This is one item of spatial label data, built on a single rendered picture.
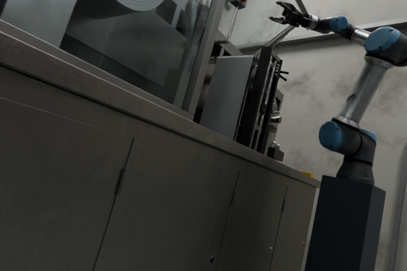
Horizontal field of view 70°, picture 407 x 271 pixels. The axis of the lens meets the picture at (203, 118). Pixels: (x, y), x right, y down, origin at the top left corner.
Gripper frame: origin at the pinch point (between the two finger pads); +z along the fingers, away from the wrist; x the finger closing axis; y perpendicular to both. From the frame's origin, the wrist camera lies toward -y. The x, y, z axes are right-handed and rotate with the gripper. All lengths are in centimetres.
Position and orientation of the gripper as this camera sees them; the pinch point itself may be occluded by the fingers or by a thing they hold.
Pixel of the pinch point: (273, 9)
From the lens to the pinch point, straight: 164.8
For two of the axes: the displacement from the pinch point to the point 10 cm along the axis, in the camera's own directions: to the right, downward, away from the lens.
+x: -3.0, 7.9, 5.3
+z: -9.3, -1.4, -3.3
